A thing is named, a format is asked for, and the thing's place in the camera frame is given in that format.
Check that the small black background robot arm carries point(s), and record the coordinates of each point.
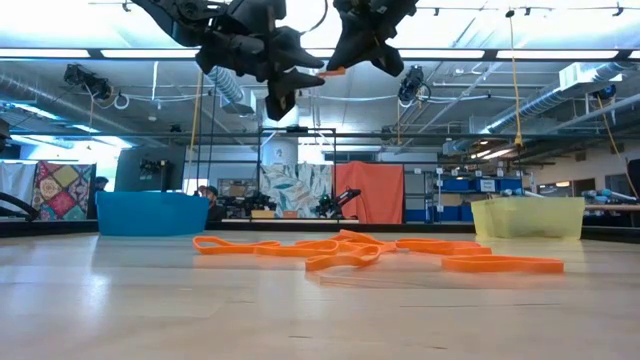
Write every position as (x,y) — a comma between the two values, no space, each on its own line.
(327,205)

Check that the shelf with blue bins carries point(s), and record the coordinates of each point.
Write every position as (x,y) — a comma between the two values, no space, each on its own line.
(470,185)

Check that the silver ventilation duct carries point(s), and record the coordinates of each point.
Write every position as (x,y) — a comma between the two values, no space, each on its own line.
(540,102)
(225,85)

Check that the person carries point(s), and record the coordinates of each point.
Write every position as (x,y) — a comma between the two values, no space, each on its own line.
(101,183)
(210,195)

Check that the black background equipment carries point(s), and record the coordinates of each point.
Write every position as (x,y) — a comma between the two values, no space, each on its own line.
(250,202)

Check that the light blue robot arm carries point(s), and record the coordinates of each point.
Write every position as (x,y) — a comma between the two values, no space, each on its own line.
(515,192)
(607,194)

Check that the white ceiling unit box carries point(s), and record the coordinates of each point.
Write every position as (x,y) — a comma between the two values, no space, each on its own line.
(580,75)

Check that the black ceiling light beam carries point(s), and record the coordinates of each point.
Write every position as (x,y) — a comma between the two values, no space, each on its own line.
(490,53)

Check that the dark monitor panel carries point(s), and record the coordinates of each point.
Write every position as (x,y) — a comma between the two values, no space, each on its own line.
(150,172)

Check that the white hanging cloth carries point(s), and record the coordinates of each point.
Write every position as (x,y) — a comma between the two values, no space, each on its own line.
(15,180)

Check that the colourful patchwork quilt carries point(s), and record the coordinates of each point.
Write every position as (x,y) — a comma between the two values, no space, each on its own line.
(62,190)

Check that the orange rubber band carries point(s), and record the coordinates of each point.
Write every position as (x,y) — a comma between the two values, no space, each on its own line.
(332,73)
(550,266)
(300,250)
(450,248)
(345,261)
(240,248)
(360,236)

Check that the blue plastic basket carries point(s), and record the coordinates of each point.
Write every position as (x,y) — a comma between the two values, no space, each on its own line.
(150,215)

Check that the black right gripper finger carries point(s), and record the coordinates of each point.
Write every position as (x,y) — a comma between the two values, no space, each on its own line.
(387,60)
(352,50)

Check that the orange-red hanging cloth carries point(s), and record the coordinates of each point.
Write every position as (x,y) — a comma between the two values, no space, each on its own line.
(370,192)

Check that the yellow translucent plastic basket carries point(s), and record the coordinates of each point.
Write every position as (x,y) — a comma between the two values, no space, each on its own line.
(525,217)

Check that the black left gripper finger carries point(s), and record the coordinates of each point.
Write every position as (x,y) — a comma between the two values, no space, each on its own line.
(295,55)
(282,90)

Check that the leaf-patterned hanging cloth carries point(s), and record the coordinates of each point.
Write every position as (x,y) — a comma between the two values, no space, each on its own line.
(295,190)

